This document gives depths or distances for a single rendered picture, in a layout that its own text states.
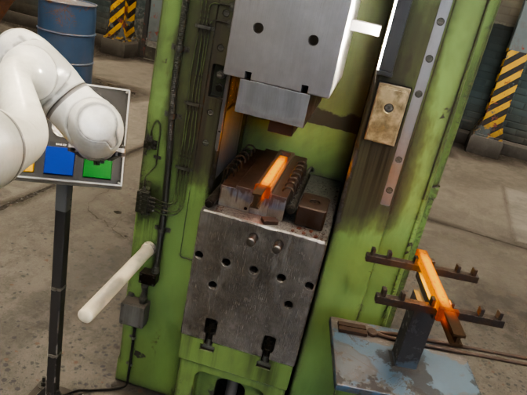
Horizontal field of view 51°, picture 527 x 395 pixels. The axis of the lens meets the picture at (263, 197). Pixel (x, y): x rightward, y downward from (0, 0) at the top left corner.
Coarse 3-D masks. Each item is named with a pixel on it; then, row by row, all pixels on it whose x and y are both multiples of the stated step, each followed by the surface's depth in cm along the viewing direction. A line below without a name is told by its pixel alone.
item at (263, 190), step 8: (280, 160) 187; (272, 168) 178; (280, 168) 180; (272, 176) 171; (256, 184) 161; (264, 184) 163; (256, 192) 154; (264, 192) 161; (256, 200) 153; (256, 208) 154
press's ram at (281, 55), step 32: (256, 0) 144; (288, 0) 143; (320, 0) 141; (352, 0) 140; (256, 32) 148; (288, 32) 145; (320, 32) 144; (352, 32) 179; (256, 64) 150; (288, 64) 148; (320, 64) 147; (320, 96) 150
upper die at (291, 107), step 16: (240, 80) 153; (240, 96) 154; (256, 96) 153; (272, 96) 152; (288, 96) 151; (304, 96) 150; (240, 112) 156; (256, 112) 155; (272, 112) 154; (288, 112) 153; (304, 112) 152
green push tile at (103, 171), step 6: (84, 162) 152; (90, 162) 152; (108, 162) 153; (84, 168) 151; (90, 168) 152; (96, 168) 152; (102, 168) 153; (108, 168) 153; (84, 174) 151; (90, 174) 152; (96, 174) 152; (102, 174) 153; (108, 174) 153
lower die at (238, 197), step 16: (256, 160) 188; (272, 160) 191; (288, 160) 191; (304, 160) 197; (240, 176) 173; (256, 176) 173; (288, 176) 178; (224, 192) 165; (240, 192) 164; (272, 192) 163; (288, 192) 166; (240, 208) 166; (272, 208) 164
